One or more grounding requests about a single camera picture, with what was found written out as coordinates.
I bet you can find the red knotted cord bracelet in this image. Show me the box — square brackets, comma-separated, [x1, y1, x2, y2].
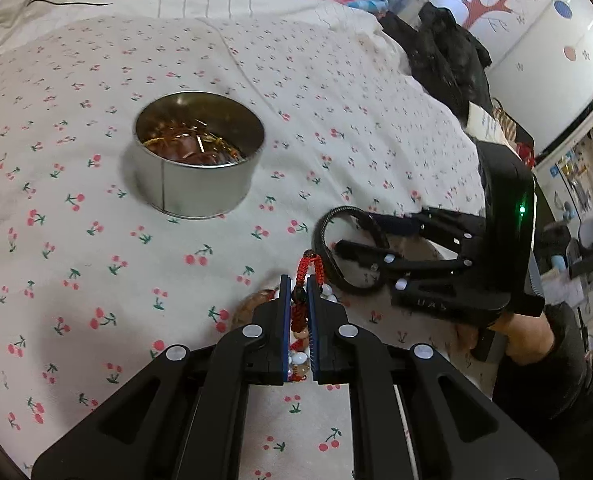
[285, 249, 328, 384]

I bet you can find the white oval bead bracelet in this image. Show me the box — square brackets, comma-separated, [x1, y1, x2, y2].
[283, 282, 338, 380]

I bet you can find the black beaded bracelet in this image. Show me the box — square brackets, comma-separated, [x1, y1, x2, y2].
[312, 206, 393, 296]

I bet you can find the orange stone pendant cord necklace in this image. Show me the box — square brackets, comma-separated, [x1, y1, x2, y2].
[155, 131, 238, 166]

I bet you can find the braided cord beaded necklace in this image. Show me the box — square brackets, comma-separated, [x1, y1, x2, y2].
[143, 120, 246, 164]

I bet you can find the right forearm dark sleeve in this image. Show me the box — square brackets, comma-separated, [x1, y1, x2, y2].
[493, 304, 593, 479]

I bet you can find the right hand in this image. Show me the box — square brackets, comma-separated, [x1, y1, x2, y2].
[452, 311, 558, 366]

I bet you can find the round silver metal tin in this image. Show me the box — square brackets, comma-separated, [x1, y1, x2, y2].
[129, 92, 266, 219]

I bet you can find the cherry print bed sheet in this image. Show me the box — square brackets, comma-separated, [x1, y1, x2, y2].
[0, 16, 484, 474]

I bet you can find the black clothing pile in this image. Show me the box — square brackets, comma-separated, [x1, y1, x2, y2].
[380, 2, 493, 122]

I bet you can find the white cabinet with tree decal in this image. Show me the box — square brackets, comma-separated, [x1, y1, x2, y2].
[432, 0, 593, 155]

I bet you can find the light blue tube package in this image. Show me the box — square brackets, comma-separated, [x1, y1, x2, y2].
[347, 0, 389, 15]

